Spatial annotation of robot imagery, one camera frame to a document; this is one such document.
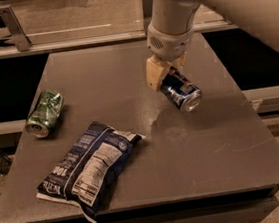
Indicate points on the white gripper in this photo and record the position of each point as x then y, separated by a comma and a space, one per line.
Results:
169, 45

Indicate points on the blue pepsi can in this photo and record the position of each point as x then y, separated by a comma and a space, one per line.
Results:
182, 93

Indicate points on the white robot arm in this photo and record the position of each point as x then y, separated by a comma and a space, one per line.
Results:
170, 30

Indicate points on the crushed green soda can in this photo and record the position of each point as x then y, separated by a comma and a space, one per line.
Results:
45, 114

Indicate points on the dark blue chip bag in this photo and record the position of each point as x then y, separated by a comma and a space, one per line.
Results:
89, 168

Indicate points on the glass barrier panel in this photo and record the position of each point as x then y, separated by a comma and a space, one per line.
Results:
59, 20

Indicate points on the middle metal bracket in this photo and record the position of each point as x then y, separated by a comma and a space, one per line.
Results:
147, 12

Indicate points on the metal bracket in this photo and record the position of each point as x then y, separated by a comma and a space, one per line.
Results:
147, 12
20, 40

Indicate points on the left metal bracket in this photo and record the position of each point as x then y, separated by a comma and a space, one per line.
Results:
20, 40

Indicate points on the metal rail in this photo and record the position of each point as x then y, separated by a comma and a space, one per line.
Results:
62, 46

